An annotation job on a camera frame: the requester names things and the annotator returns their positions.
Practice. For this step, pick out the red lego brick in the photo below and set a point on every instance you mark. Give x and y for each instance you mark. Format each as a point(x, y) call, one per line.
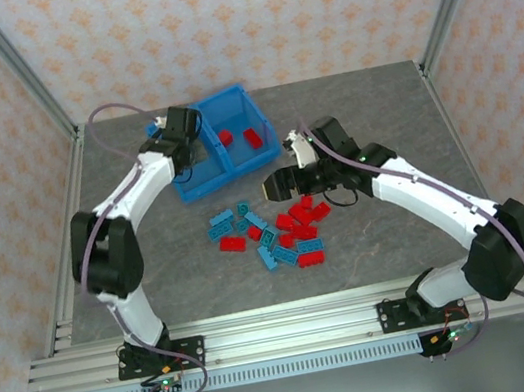
point(254, 233)
point(321, 211)
point(287, 222)
point(253, 137)
point(307, 201)
point(306, 233)
point(302, 214)
point(286, 241)
point(313, 260)
point(232, 244)
point(225, 137)

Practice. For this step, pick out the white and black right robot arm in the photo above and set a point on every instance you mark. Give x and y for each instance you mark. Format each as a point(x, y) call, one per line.
point(501, 255)

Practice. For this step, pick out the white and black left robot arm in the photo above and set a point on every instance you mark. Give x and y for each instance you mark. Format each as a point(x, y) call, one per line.
point(106, 264)

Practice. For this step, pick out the blue two-compartment plastic bin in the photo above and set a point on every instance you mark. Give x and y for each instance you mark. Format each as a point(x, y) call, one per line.
point(205, 188)

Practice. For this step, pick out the small circuit board with LED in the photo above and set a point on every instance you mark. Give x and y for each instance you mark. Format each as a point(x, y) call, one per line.
point(166, 386)
point(451, 336)

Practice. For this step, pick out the aluminium table side rail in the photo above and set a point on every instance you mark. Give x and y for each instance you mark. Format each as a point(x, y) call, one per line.
point(454, 131)
point(75, 188)

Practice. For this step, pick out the wide aluminium mounting rail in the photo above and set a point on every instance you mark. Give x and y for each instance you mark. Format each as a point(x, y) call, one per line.
point(290, 328)

